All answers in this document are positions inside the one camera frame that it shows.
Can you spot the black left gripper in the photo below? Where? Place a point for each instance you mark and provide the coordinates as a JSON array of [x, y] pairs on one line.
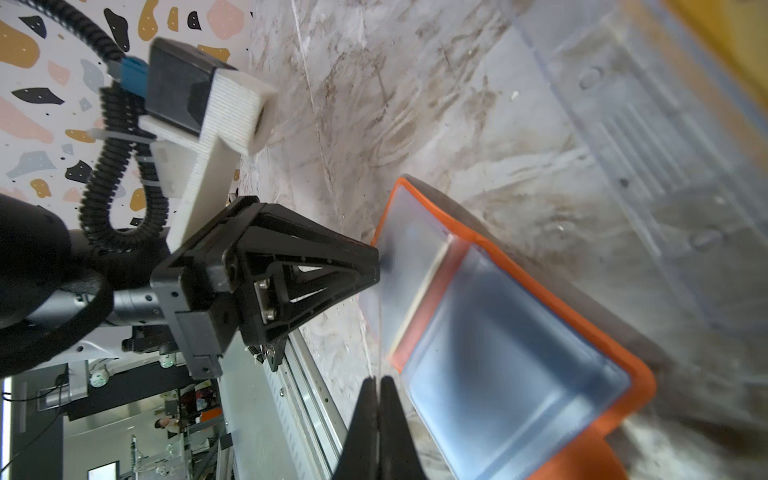
[[259, 269]]

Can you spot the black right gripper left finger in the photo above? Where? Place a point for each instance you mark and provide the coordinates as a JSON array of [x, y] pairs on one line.
[[359, 456]]

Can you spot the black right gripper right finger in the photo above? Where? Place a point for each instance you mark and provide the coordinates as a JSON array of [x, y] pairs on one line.
[[398, 457]]

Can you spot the orange card holder wallet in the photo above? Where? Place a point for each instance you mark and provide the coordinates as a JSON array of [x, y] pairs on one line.
[[509, 380]]

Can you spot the gold VIP card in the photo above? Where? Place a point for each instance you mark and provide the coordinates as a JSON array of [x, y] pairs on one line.
[[414, 270]]

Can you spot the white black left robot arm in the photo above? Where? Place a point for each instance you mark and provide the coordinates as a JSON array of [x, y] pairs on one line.
[[56, 288]]

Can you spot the clear acrylic card display stand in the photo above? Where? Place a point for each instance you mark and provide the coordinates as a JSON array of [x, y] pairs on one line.
[[681, 137]]

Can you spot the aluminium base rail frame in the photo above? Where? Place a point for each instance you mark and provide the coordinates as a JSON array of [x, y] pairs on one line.
[[283, 423]]

